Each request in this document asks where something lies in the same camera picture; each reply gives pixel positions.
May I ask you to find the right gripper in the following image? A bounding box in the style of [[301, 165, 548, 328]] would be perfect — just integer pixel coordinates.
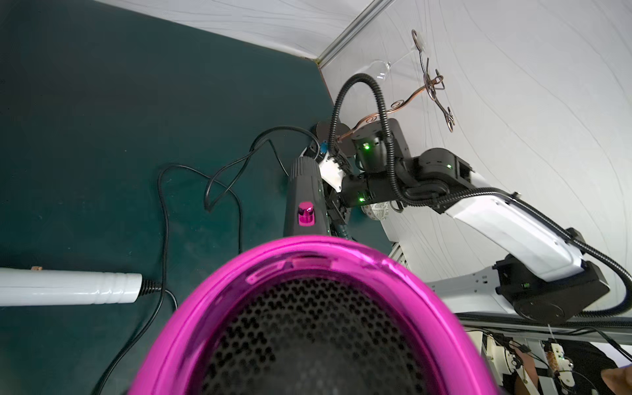
[[325, 192, 352, 240]]

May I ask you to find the black hair dryer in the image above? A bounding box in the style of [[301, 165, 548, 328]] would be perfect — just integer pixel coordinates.
[[129, 156, 500, 394]]

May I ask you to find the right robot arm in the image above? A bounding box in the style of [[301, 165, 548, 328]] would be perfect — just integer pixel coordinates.
[[328, 73, 631, 325]]

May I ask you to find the white hair dryer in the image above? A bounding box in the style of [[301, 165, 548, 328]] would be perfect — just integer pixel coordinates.
[[1, 268, 143, 307]]

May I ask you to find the green table mat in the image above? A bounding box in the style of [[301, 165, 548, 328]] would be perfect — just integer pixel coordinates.
[[1, 1, 332, 394]]

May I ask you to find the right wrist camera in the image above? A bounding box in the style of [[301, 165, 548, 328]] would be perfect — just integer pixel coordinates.
[[317, 142, 352, 193]]

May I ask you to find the copper wire glass rack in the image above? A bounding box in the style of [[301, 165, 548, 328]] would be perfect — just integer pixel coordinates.
[[315, 29, 456, 144]]

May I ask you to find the white hair dryer cord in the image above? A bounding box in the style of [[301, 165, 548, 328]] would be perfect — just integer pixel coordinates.
[[91, 164, 244, 395]]

